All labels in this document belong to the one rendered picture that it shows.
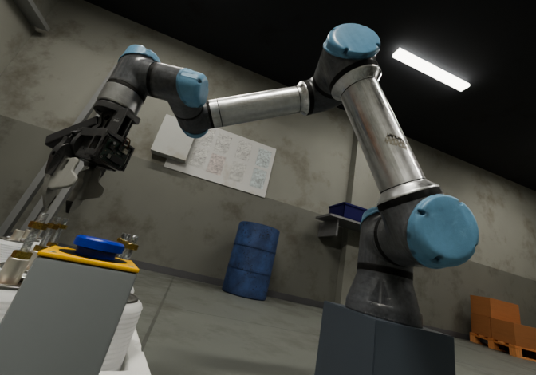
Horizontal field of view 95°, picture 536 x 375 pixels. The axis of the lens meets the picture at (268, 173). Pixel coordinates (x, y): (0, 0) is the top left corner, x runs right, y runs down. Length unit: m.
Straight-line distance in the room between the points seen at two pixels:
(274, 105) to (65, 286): 0.57
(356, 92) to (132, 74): 0.47
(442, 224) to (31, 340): 0.50
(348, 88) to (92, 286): 0.54
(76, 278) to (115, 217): 3.33
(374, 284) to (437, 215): 0.20
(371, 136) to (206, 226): 3.08
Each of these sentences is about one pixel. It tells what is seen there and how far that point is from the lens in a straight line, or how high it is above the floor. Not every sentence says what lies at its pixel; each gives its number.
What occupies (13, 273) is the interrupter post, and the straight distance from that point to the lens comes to 0.45.
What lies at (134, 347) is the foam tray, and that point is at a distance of 0.52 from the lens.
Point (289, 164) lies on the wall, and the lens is 3.97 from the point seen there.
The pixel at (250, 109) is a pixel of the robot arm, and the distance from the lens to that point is 0.67.
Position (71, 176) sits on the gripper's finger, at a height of 0.41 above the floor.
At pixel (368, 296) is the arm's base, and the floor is 0.33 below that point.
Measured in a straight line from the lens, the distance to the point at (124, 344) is 0.45.
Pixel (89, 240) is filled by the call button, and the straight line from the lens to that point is 0.26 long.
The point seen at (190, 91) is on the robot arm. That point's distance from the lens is 0.56.
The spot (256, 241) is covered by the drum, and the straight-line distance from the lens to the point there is 2.91.
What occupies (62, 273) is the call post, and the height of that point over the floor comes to 0.30.
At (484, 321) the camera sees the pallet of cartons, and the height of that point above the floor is 0.34.
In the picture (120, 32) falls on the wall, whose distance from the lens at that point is 4.82.
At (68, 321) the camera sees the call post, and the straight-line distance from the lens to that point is 0.25.
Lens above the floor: 0.34
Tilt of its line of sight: 21 degrees up
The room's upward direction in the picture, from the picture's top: 14 degrees clockwise
